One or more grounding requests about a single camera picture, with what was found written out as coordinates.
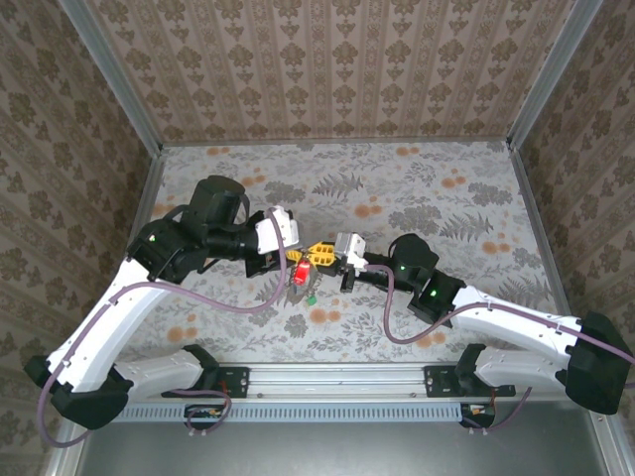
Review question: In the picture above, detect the floral patterned table cover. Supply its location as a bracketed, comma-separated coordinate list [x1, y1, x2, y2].
[112, 141, 576, 364]

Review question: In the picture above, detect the grey metal panel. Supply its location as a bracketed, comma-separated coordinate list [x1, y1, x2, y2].
[73, 420, 616, 476]

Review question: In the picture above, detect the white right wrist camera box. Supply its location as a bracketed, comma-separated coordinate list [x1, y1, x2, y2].
[333, 231, 369, 273]

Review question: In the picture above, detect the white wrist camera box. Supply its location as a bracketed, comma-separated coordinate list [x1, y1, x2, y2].
[333, 231, 369, 273]
[253, 204, 302, 256]

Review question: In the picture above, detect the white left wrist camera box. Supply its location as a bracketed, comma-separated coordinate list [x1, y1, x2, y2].
[253, 204, 302, 256]

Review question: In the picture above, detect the aluminium table side rail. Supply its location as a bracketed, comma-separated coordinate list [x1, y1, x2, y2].
[129, 148, 168, 239]
[508, 143, 576, 318]

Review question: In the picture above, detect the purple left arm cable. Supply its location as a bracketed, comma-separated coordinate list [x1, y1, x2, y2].
[38, 207, 290, 449]

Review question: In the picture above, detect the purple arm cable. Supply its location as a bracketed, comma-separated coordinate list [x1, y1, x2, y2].
[365, 265, 635, 436]
[38, 207, 290, 449]

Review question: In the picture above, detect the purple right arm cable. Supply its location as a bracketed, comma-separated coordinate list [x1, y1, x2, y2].
[365, 265, 635, 436]

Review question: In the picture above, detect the aluminium mounting rail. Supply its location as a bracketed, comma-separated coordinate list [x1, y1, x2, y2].
[73, 360, 609, 404]

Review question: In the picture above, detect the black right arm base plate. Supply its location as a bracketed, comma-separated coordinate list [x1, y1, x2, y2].
[424, 365, 516, 400]

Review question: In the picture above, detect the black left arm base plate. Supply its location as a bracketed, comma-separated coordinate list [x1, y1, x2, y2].
[162, 365, 250, 401]

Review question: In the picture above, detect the grey slotted cable duct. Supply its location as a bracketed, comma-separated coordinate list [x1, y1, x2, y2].
[91, 401, 467, 424]

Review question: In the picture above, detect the aluminium corner post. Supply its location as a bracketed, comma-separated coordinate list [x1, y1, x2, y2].
[508, 0, 604, 151]
[58, 0, 165, 156]

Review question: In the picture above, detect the orange wire connector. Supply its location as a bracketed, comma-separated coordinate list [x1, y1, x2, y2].
[186, 404, 230, 430]
[459, 402, 497, 428]

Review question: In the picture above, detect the aluminium frame bar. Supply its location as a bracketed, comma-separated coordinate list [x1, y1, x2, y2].
[592, 411, 627, 476]
[47, 420, 95, 476]

